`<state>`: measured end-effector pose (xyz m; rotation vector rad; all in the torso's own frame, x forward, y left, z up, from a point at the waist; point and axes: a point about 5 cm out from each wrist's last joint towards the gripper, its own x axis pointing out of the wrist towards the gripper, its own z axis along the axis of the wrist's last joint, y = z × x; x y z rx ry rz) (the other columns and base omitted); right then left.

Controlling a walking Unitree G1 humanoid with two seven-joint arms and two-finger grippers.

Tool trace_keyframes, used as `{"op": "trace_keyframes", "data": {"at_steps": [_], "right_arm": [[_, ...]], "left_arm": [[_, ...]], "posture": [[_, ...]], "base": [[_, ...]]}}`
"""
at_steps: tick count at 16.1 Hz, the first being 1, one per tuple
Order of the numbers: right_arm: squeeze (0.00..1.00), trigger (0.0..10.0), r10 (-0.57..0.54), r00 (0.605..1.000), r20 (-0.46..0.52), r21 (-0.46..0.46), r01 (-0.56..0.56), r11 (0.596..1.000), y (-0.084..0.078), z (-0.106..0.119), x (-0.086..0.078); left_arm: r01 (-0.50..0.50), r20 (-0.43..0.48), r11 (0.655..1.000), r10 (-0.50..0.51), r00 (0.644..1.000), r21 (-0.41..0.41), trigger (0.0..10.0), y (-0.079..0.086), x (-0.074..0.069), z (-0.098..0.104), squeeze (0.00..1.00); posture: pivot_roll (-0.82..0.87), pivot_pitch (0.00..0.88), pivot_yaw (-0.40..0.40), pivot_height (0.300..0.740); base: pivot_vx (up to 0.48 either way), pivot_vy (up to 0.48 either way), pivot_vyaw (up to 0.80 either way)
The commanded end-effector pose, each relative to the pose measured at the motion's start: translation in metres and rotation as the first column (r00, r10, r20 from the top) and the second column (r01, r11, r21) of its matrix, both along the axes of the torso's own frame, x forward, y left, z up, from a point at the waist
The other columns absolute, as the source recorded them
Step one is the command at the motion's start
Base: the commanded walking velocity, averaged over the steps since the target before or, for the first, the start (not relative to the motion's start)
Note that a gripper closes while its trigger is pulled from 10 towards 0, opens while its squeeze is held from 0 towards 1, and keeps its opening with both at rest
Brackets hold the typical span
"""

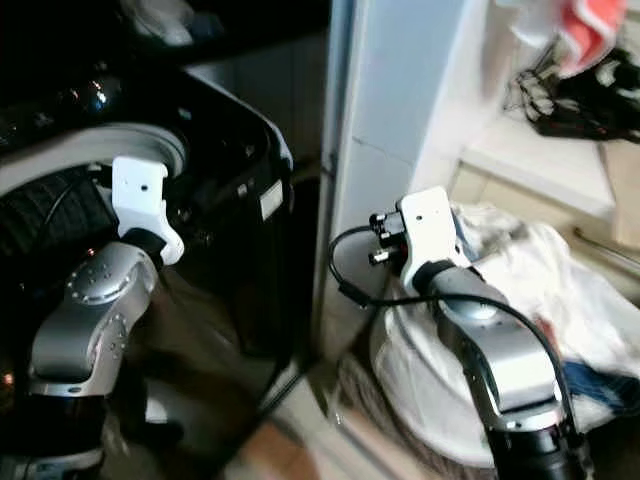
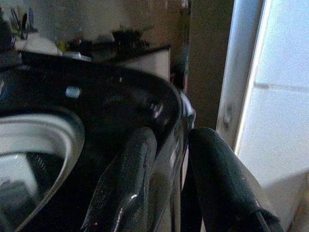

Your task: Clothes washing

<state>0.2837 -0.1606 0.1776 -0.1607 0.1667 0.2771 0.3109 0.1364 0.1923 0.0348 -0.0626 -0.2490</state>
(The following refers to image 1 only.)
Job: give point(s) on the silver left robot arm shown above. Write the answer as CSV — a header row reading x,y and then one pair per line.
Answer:
x,y
90,320

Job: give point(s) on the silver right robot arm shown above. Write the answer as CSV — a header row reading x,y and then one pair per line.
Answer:
x,y
505,360

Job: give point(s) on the white cabinet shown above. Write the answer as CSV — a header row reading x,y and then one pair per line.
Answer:
x,y
400,100

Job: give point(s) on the blue denim garment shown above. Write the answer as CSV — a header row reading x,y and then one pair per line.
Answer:
x,y
600,385

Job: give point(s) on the red and white cloth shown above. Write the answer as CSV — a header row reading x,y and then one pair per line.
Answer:
x,y
585,30

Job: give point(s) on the small white cloth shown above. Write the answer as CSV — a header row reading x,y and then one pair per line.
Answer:
x,y
155,18

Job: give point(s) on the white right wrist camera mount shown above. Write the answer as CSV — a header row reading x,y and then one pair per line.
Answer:
x,y
428,228

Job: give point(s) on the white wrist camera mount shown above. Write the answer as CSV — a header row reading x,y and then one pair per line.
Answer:
x,y
428,228
145,195

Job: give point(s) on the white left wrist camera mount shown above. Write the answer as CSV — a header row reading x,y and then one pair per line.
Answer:
x,y
145,195

